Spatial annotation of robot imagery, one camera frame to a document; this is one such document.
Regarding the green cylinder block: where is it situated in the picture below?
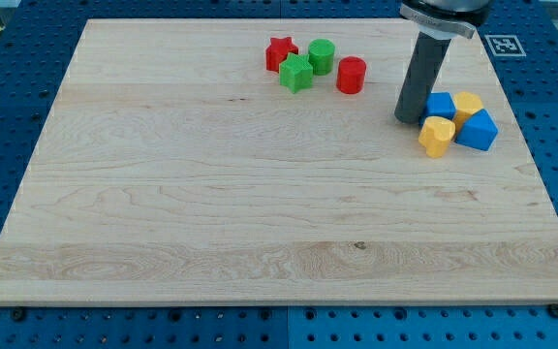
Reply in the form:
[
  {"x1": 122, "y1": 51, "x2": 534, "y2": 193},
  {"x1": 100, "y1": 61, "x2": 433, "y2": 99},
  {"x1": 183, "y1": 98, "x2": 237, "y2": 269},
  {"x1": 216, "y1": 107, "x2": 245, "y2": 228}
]
[{"x1": 308, "y1": 39, "x2": 335, "y2": 76}]

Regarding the red cylinder block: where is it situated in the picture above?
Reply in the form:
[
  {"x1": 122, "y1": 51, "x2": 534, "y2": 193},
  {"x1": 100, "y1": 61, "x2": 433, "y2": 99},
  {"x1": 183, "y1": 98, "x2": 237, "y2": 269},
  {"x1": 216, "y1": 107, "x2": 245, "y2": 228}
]
[{"x1": 336, "y1": 56, "x2": 367, "y2": 94}]

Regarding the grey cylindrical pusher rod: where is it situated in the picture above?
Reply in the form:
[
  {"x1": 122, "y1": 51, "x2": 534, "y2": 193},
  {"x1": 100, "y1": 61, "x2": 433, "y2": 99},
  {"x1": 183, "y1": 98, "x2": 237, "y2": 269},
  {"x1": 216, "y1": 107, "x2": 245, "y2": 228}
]
[{"x1": 394, "y1": 32, "x2": 451, "y2": 124}]

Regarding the blue triangle block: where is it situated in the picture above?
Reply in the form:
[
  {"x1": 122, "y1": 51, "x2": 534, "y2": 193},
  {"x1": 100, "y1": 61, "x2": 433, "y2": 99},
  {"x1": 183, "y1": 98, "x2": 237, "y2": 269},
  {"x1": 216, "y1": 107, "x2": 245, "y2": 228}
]
[{"x1": 455, "y1": 109, "x2": 499, "y2": 151}]

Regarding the white fiducial marker tag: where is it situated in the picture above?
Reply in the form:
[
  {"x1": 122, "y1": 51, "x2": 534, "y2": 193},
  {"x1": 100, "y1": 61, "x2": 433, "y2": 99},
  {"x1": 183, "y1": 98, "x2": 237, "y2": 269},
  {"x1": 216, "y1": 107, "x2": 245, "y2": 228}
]
[{"x1": 485, "y1": 34, "x2": 526, "y2": 57}]

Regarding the robot arm flange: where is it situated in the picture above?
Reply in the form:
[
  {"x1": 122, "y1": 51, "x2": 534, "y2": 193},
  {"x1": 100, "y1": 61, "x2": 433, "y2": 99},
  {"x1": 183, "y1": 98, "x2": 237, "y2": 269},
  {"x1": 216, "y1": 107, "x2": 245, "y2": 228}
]
[{"x1": 399, "y1": 0, "x2": 493, "y2": 40}]

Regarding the black bolt left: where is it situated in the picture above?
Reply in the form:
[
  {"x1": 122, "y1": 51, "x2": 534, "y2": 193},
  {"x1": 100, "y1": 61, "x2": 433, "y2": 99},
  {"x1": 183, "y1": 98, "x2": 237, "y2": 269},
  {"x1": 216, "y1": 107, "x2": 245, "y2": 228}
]
[{"x1": 10, "y1": 307, "x2": 26, "y2": 322}]

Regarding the wooden board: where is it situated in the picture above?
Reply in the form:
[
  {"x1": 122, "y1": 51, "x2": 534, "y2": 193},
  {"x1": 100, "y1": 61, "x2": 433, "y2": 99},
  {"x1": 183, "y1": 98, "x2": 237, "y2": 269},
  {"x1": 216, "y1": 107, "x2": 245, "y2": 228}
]
[{"x1": 0, "y1": 19, "x2": 558, "y2": 307}]

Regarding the yellow heart block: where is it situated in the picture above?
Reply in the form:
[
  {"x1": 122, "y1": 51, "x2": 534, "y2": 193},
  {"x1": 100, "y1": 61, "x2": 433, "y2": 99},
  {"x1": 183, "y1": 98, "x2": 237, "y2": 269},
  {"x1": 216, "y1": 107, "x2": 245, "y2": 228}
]
[{"x1": 418, "y1": 116, "x2": 455, "y2": 158}]

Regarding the black bolt right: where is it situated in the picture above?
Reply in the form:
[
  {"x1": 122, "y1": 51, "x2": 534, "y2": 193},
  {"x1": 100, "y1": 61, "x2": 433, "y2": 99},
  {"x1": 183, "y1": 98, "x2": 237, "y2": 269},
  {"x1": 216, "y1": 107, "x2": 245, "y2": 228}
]
[{"x1": 546, "y1": 303, "x2": 558, "y2": 319}]

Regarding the green star block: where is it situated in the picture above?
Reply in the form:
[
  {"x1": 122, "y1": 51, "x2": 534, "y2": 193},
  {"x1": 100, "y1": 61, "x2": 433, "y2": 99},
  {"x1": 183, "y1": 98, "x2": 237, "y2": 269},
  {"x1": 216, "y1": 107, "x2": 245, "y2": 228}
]
[{"x1": 279, "y1": 52, "x2": 313, "y2": 93}]

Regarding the yellow hexagon block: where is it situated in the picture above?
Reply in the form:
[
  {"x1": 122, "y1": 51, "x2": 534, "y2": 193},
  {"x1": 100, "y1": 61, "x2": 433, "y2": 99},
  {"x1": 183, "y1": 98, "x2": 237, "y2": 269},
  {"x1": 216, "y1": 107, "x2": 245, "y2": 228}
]
[{"x1": 452, "y1": 91, "x2": 483, "y2": 133}]

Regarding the blue cube block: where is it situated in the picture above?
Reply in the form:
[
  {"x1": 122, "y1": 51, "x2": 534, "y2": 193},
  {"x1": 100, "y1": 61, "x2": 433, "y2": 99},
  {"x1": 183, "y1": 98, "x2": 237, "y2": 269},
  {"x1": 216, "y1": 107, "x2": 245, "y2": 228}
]
[{"x1": 418, "y1": 92, "x2": 456, "y2": 126}]

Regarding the red star block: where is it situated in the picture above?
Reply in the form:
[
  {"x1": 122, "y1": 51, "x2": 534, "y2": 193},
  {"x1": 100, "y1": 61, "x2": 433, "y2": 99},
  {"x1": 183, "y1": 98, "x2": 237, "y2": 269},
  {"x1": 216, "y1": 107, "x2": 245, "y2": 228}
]
[{"x1": 265, "y1": 37, "x2": 299, "y2": 73}]

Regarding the black bolt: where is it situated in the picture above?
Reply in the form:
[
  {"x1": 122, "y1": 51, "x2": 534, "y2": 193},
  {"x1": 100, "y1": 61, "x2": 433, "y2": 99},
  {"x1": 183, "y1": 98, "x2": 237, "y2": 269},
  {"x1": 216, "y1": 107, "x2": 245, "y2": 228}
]
[
  {"x1": 546, "y1": 303, "x2": 558, "y2": 319},
  {"x1": 10, "y1": 307, "x2": 26, "y2": 322}
]

